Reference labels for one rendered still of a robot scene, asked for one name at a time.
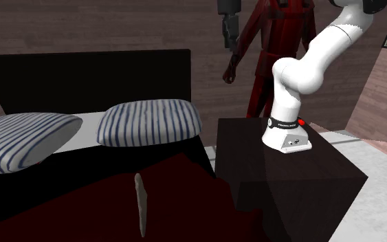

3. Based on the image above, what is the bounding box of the dark red human figure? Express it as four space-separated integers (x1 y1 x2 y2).
222 0 318 119

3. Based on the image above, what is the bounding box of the blue striped white pillow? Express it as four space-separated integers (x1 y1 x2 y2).
96 98 203 148
0 112 84 176

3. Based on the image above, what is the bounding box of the black bed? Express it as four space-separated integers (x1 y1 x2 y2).
0 48 217 232

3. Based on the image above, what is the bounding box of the dark robot stand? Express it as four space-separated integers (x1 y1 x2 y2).
214 116 369 242

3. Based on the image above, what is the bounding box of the dark red blanket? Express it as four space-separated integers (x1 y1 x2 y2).
0 152 272 242

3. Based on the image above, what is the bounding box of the flat grey oblong object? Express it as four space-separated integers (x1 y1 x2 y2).
133 172 148 239

